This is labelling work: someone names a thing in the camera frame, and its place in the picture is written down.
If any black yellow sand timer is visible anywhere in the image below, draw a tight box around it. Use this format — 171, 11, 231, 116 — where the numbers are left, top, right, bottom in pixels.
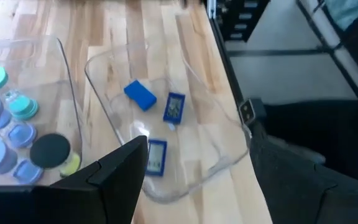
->
29, 133, 82, 179

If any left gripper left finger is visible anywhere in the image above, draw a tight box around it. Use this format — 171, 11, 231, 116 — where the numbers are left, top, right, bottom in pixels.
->
50, 135, 149, 224

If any blue rectangular block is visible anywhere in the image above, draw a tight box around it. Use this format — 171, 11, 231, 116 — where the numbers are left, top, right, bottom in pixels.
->
123, 79, 158, 112

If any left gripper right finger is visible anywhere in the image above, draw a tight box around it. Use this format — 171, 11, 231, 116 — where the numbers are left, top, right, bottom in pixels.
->
249, 136, 358, 224

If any white metal beam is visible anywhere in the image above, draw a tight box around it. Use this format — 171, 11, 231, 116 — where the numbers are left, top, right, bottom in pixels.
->
296, 0, 358, 94

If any blue digital clock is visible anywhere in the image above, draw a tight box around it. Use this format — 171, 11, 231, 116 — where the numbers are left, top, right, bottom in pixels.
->
144, 139, 168, 177

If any black aluminium table frame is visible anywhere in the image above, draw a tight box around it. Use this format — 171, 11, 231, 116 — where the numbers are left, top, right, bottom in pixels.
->
206, 0, 248, 108

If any clear plastic bin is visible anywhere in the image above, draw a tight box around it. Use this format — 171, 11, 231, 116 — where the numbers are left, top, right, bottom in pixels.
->
84, 40, 254, 205
0, 34, 84, 187

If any dark purple tray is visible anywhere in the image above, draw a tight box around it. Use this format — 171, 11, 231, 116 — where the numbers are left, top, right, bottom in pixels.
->
162, 91, 186, 131

